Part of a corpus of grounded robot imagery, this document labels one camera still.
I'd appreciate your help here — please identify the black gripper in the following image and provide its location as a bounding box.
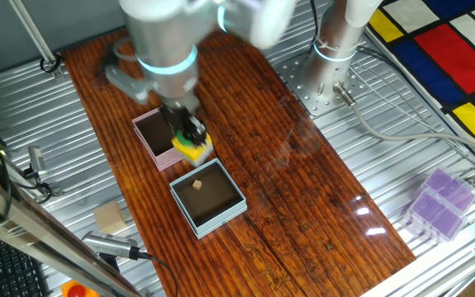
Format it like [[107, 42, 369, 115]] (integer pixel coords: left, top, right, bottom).
[[159, 105, 208, 147]]

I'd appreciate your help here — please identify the pink cardboard box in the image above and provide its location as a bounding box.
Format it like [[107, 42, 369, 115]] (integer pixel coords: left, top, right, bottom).
[[132, 107, 186, 172]]

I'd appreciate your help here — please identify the light blue cardboard box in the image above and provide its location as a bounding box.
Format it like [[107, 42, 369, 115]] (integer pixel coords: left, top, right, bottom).
[[169, 158, 248, 240]]

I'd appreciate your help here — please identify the clear box with purple contents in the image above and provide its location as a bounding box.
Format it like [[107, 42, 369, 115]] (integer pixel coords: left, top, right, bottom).
[[404, 187, 468, 244], [421, 167, 475, 215]]

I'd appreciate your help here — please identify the glossy brown wooden board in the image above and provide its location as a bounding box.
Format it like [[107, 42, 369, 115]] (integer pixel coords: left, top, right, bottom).
[[61, 28, 416, 297]]

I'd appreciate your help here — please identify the large wooden block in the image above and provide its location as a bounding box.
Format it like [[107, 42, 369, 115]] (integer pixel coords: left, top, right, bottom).
[[92, 200, 128, 235]]

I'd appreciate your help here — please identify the white diagonal rod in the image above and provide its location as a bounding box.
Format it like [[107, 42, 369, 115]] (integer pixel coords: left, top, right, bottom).
[[8, 0, 63, 79]]

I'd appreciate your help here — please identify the red emergency stop button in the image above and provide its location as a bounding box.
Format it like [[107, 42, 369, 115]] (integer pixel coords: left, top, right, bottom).
[[60, 279, 101, 297]]

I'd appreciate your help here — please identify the black keyboard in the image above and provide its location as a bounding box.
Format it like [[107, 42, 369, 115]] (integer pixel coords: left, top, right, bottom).
[[0, 230, 53, 297]]

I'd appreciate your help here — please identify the red blue yellow patterned cloth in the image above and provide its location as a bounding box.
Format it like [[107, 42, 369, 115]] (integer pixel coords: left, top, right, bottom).
[[364, 0, 475, 158]]

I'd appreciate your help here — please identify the gray wrist camera mount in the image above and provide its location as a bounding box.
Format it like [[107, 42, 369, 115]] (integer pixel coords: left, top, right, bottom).
[[104, 64, 158, 105]]

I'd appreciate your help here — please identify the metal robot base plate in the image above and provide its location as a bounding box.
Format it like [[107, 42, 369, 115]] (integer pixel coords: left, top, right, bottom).
[[276, 51, 370, 119]]

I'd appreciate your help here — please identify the silver camera on stand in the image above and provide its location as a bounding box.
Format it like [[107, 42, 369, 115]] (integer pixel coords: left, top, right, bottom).
[[81, 230, 140, 262]]

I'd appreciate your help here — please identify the black camera cable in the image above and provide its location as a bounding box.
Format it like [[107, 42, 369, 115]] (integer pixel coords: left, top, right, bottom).
[[138, 251, 180, 297]]

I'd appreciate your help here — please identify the small gray camera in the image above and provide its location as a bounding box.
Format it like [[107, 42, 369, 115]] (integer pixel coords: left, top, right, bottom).
[[28, 145, 48, 178]]

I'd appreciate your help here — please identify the black cable loop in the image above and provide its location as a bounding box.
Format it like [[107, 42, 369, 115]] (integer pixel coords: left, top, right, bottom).
[[39, 53, 63, 74]]

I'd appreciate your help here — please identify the black cable at arm base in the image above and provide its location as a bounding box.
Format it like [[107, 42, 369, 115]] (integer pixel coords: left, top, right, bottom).
[[308, 0, 322, 46]]

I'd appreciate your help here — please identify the aluminium frame bar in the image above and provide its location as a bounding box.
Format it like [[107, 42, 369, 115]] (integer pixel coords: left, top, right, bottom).
[[0, 164, 143, 297]]

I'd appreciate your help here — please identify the thick gray cable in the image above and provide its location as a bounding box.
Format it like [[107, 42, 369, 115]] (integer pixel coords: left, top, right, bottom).
[[332, 81, 475, 162]]

